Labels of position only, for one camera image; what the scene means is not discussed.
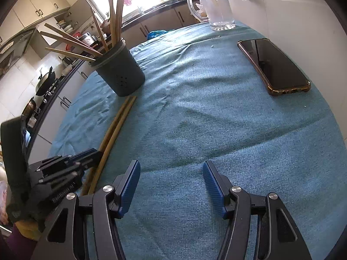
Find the blue plastic bag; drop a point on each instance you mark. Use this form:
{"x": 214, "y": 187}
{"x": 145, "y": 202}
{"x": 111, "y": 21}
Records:
{"x": 154, "y": 34}

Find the upper white cabinets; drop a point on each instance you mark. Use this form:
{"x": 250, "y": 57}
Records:
{"x": 66, "y": 15}

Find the lone wooden chopstick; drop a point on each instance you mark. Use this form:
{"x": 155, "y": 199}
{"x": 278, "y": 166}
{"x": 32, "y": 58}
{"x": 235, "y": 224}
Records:
{"x": 72, "y": 43}

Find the black wok with lid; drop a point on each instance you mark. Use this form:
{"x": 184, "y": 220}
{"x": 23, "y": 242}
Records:
{"x": 45, "y": 82}

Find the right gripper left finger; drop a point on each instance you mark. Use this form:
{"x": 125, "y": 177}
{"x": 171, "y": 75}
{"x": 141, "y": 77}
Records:
{"x": 66, "y": 234}

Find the silver rice cooker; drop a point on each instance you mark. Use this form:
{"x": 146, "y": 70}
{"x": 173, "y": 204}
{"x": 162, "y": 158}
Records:
{"x": 88, "y": 39}

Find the clear glass pitcher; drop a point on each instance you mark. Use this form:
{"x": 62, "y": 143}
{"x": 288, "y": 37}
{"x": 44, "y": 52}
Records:
{"x": 218, "y": 14}

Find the blue table cloth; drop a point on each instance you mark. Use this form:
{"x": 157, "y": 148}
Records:
{"x": 203, "y": 100}

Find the black smartphone orange case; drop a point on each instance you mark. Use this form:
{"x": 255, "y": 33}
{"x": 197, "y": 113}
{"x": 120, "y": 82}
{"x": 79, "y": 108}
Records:
{"x": 278, "y": 72}

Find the dark utensil holder cup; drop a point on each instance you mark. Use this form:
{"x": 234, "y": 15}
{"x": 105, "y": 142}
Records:
{"x": 119, "y": 70}

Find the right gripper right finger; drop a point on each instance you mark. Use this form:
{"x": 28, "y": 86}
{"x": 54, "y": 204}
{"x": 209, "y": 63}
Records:
{"x": 277, "y": 235}

